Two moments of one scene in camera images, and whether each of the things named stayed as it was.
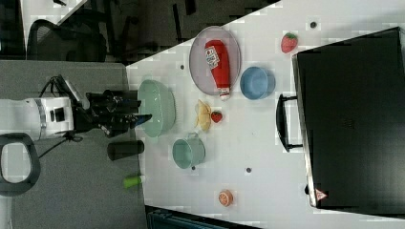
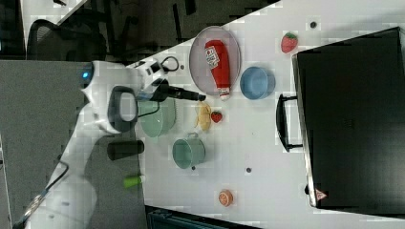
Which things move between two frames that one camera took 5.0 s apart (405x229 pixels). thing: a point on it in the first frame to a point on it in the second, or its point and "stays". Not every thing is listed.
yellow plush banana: [203, 115] stays
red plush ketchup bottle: [218, 58] stays
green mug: [189, 152] stays
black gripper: [110, 110] to [164, 92]
